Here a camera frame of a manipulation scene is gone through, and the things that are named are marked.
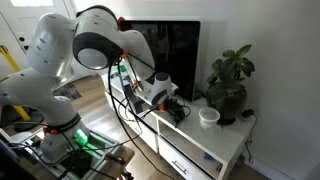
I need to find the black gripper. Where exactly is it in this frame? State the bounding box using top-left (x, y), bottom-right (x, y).
top-left (158, 99), bottom-right (191, 126)

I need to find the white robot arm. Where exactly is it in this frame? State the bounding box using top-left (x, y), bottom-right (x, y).
top-left (0, 5), bottom-right (177, 163)

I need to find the white television stand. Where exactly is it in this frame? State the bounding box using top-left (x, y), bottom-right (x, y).
top-left (102, 72), bottom-right (254, 180)

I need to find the black flat television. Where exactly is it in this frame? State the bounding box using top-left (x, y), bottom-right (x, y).
top-left (120, 20), bottom-right (201, 101)

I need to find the clear plastic cup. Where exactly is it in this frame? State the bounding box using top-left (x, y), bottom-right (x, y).
top-left (199, 107), bottom-right (220, 129)

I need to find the white drawer left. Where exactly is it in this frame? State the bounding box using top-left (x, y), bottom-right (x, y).
top-left (105, 92), bottom-right (158, 152)

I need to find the white drawer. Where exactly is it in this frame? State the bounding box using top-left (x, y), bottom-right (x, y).
top-left (105, 92), bottom-right (158, 152)
top-left (158, 138), bottom-right (212, 180)

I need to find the open dark blue box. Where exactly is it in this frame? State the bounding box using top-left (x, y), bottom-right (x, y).
top-left (123, 76), bottom-right (145, 114)

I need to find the potted green plant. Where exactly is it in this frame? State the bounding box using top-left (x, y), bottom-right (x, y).
top-left (206, 44), bottom-right (255, 126)

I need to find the white drawer right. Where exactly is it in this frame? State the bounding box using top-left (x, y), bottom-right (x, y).
top-left (158, 138), bottom-right (212, 180)

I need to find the green plastic tray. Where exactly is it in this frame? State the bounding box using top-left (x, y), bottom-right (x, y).
top-left (119, 65), bottom-right (127, 72)

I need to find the red sparkly hat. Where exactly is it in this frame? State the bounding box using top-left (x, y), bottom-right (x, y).
top-left (117, 16), bottom-right (125, 29)

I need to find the yellow pole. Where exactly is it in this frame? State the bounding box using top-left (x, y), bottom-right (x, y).
top-left (0, 44), bottom-right (31, 122)

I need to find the black wall plug cable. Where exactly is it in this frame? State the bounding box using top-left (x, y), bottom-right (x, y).
top-left (241, 109), bottom-right (258, 164)

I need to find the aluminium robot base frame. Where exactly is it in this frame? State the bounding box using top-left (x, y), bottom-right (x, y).
top-left (20, 129), bottom-right (126, 180)

